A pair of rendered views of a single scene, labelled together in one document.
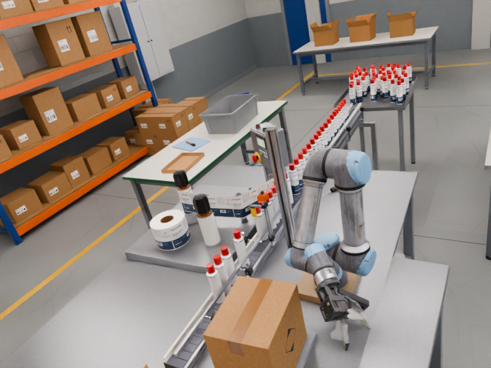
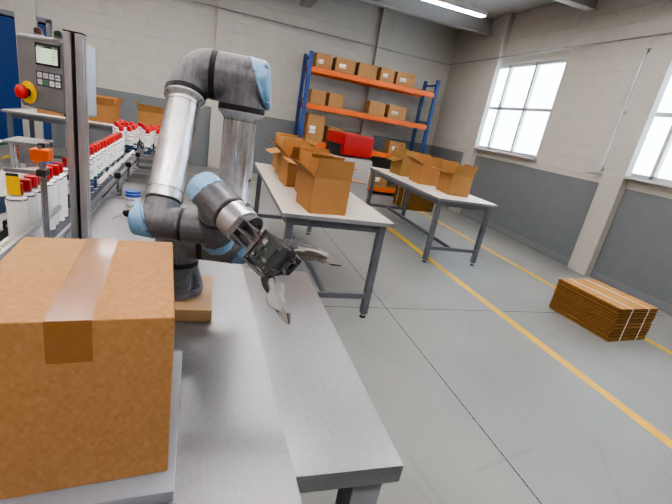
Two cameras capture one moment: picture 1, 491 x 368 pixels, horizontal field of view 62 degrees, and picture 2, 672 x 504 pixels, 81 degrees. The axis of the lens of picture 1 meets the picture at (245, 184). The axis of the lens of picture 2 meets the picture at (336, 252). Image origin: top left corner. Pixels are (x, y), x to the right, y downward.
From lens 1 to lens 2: 0.94 m
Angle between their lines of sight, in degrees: 51
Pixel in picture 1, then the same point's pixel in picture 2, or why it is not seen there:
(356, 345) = (251, 354)
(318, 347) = (193, 372)
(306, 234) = (176, 173)
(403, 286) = not seen: hidden behind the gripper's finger
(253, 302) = (90, 264)
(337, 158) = (235, 57)
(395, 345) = (300, 344)
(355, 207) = (249, 145)
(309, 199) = (182, 117)
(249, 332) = (107, 301)
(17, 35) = not seen: outside the picture
